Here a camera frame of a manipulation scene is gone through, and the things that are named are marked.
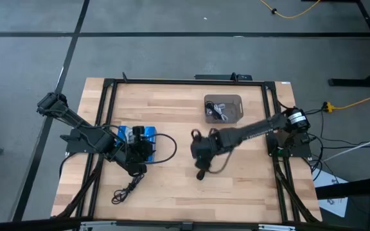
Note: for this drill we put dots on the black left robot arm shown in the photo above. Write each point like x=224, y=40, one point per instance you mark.
x=85, y=131

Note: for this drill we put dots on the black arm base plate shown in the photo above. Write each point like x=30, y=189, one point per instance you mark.
x=75, y=144
x=295, y=146

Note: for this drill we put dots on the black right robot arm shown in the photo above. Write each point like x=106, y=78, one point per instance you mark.
x=255, y=128

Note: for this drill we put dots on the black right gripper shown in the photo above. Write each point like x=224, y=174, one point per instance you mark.
x=204, y=149

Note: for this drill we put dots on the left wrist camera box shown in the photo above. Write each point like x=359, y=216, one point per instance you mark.
x=138, y=130

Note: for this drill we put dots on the grey plastic bin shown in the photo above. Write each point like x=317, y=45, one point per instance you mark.
x=233, y=110

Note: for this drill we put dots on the blue cardboard box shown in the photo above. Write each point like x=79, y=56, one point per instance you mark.
x=151, y=131

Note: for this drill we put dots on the black aluminium table frame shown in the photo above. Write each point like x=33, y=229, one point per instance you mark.
x=188, y=81

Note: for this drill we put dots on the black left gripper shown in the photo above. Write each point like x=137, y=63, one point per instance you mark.
x=141, y=148

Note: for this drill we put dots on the white paper sheet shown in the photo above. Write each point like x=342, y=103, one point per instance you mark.
x=332, y=192

